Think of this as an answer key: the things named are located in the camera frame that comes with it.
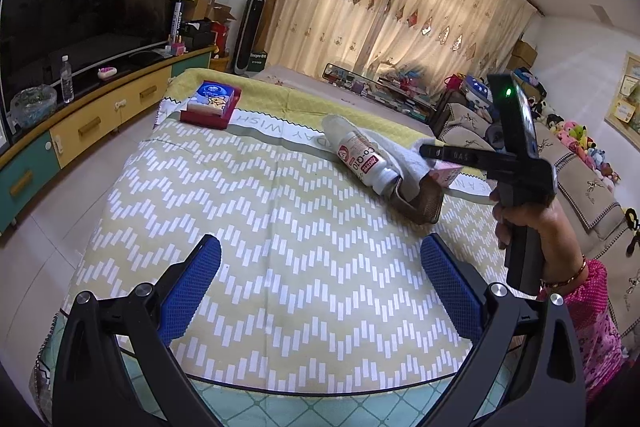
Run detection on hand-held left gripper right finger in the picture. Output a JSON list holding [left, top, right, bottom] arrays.
[[417, 234, 586, 427]]

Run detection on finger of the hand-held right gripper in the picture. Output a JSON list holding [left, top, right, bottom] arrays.
[[419, 144, 496, 168]]

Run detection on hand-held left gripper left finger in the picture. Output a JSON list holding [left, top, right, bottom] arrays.
[[52, 234, 223, 427]]

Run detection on pink carton box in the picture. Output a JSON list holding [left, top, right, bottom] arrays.
[[430, 159, 463, 188]]

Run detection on brown wicker basket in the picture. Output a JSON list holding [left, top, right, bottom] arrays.
[[387, 174, 446, 225]]

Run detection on person's right forearm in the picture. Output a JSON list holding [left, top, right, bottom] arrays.
[[542, 197, 588, 293]]

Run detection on person's right hand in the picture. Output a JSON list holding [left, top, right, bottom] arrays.
[[489, 189, 516, 253]]

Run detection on white towel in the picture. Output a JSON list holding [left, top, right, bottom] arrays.
[[370, 132, 436, 198]]

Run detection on heap of plush toys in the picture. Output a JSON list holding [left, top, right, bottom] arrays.
[[530, 102, 621, 185]]

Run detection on blue patterned bag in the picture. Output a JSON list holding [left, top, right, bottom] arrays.
[[460, 74, 491, 105]]

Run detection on beige embroidered sofa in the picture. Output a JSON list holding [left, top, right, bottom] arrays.
[[435, 102, 640, 338]]

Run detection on white plastic bottle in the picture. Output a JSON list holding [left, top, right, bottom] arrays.
[[321, 114, 401, 198]]

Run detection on yellow chevron table mat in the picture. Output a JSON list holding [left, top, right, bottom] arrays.
[[60, 67, 506, 393]]

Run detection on cluttered low table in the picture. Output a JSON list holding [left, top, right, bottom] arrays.
[[322, 63, 436, 120]]

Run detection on pink printed clothing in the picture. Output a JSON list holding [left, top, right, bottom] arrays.
[[537, 259, 626, 408]]

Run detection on red tissue box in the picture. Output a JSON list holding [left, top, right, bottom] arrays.
[[180, 81, 243, 129]]

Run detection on teal and yellow television cabinet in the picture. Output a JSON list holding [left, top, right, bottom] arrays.
[[0, 46, 216, 238]]

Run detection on black tower fan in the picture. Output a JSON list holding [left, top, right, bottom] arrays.
[[234, 0, 270, 75]]

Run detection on clear water bottle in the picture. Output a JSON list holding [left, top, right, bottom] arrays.
[[60, 55, 76, 104]]

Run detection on clear bag of greens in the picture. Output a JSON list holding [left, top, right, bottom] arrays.
[[10, 84, 57, 122]]

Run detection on pile of cardboard boxes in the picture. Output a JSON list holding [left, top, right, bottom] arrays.
[[182, 0, 236, 22]]

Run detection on large black television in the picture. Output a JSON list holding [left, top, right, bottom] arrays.
[[0, 0, 193, 118]]

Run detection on framed wall poster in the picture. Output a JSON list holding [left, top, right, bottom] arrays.
[[604, 52, 640, 138]]

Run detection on red bead bracelet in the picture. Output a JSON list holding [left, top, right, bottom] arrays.
[[542, 254, 588, 290]]

